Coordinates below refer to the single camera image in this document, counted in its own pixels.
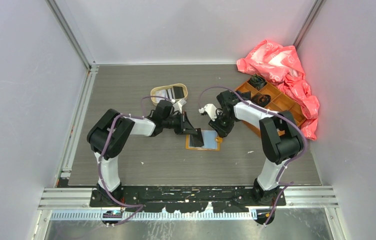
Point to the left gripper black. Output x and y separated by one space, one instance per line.
185 127

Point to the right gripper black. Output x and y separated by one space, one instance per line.
222 132

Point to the orange card holder wallet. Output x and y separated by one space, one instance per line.
211 139

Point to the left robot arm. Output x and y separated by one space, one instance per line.
109 135

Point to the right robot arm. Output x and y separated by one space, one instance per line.
281 141

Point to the black card in tray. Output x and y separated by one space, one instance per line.
178 92

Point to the stack of striped cards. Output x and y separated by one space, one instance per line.
166 93

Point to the beige oval tray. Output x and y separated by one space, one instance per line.
156 99

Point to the dark rolled item right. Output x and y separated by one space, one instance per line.
261 100

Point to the dark rolled item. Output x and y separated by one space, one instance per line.
257 81
261 100

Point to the dark rolled item upper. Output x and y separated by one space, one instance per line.
257 81

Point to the orange compartment organizer box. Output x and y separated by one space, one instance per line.
279 101

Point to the pink plastic bag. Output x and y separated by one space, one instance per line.
280 65

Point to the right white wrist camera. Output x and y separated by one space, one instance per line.
211 111

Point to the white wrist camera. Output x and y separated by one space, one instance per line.
211 111
178 105

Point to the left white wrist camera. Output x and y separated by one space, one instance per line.
178 105

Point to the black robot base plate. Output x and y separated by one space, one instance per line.
194 199

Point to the aluminium front rail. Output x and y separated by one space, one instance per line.
88 204

